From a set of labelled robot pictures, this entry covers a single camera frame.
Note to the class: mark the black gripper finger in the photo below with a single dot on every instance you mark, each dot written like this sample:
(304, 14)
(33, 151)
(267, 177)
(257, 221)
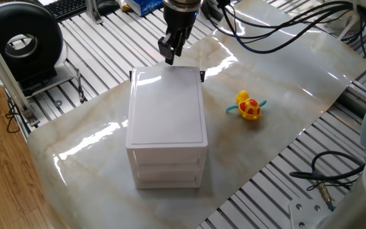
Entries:
(167, 46)
(183, 39)

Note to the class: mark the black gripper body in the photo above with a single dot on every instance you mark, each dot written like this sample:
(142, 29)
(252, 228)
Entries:
(181, 17)

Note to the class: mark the white plastic drawer cabinet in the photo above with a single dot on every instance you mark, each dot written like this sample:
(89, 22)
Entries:
(167, 108)

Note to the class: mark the blue tissue pack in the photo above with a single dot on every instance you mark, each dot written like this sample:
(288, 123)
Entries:
(145, 6)

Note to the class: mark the black computer mouse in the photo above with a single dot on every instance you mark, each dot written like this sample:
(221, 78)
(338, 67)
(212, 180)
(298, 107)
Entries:
(108, 6)

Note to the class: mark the marble pattern table mat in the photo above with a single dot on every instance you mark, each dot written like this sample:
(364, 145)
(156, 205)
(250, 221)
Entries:
(265, 73)

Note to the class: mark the yellow toy turtle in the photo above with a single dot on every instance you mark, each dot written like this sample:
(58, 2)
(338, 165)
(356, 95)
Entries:
(249, 108)

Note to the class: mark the black computer keyboard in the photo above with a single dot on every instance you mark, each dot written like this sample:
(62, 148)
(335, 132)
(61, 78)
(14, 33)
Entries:
(65, 9)

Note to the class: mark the small metal washer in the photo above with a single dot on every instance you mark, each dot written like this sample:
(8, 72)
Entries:
(56, 103)

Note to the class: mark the slanted aluminium profile bar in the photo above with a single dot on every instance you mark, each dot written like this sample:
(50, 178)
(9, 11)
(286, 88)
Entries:
(2, 66)

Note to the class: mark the short aluminium upright bracket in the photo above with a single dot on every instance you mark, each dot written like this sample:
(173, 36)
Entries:
(93, 12)

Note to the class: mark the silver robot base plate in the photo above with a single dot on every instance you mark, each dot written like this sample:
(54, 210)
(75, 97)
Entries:
(307, 213)

